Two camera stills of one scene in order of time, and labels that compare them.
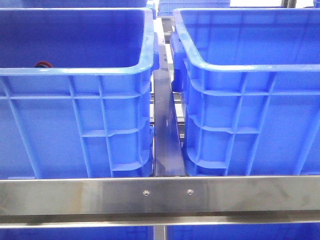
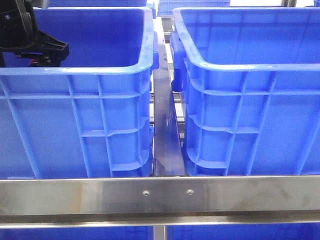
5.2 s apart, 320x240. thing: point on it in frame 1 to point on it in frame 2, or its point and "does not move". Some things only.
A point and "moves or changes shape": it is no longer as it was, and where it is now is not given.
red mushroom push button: [43, 64] moves or changes shape
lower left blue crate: [97, 233] does not move
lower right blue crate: [289, 231] does not move
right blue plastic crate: [250, 79] does not move
